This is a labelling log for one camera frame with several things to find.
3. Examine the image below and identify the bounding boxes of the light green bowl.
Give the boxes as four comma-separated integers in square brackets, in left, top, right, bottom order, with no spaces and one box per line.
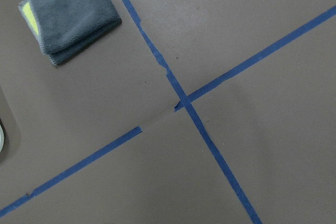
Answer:
[0,124,5,152]

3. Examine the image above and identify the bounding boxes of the grey folded cloth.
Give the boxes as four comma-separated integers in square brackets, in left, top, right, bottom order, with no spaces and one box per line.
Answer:
[18,0,122,66]

